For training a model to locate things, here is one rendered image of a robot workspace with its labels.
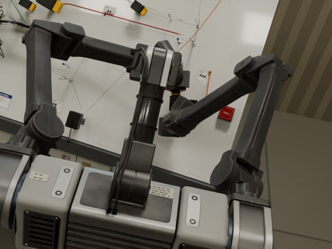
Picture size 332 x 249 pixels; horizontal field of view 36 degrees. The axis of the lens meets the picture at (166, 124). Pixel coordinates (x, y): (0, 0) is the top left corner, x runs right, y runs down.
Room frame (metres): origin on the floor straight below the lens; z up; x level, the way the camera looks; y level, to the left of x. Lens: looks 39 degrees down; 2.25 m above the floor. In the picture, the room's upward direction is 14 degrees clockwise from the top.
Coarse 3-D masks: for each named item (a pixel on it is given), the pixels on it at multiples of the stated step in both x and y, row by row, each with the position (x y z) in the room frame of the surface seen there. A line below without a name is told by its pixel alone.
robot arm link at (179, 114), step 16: (240, 64) 1.27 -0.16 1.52; (240, 80) 1.24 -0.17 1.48; (208, 96) 1.31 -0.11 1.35; (224, 96) 1.26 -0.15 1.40; (240, 96) 1.25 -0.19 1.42; (176, 112) 1.36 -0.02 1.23; (192, 112) 1.30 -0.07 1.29; (208, 112) 1.28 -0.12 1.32; (176, 128) 1.32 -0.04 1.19; (192, 128) 1.31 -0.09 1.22
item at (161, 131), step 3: (159, 120) 1.47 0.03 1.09; (162, 120) 1.47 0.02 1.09; (159, 123) 1.46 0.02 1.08; (162, 123) 1.46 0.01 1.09; (159, 126) 1.45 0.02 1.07; (162, 126) 1.45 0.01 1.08; (159, 129) 1.45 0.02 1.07; (162, 129) 1.45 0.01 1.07; (165, 129) 1.42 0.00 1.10; (159, 132) 1.44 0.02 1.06; (162, 132) 1.44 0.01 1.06; (165, 132) 1.44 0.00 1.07; (168, 132) 1.42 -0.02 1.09; (171, 132) 1.41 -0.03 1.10; (168, 135) 1.44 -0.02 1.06; (171, 135) 1.43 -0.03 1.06; (174, 135) 1.43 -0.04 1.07; (177, 135) 1.44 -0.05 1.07
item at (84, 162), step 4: (80, 160) 1.53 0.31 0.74; (84, 160) 1.52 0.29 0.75; (88, 160) 1.52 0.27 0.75; (84, 164) 1.52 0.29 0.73; (88, 164) 1.52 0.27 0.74; (92, 164) 1.52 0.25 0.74; (96, 164) 1.52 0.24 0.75; (100, 164) 1.52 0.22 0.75; (96, 168) 1.52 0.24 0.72; (100, 168) 1.52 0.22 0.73; (104, 168) 1.51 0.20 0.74; (108, 168) 1.51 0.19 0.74
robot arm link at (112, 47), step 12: (72, 24) 1.26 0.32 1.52; (72, 36) 1.23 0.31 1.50; (84, 36) 1.25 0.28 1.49; (72, 48) 1.24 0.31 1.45; (84, 48) 1.25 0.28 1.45; (96, 48) 1.28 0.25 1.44; (108, 48) 1.31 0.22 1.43; (120, 48) 1.35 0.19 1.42; (132, 48) 1.40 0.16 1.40; (108, 60) 1.31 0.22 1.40; (120, 60) 1.33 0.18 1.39; (132, 60) 1.35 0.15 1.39
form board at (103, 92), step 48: (0, 0) 1.80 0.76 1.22; (96, 0) 1.83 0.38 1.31; (144, 0) 1.84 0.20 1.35; (192, 0) 1.86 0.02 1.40; (240, 0) 1.87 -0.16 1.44; (192, 48) 1.75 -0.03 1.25; (240, 48) 1.76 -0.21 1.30; (96, 96) 1.61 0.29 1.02; (192, 96) 1.64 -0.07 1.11; (96, 144) 1.49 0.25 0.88; (192, 144) 1.53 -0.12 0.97
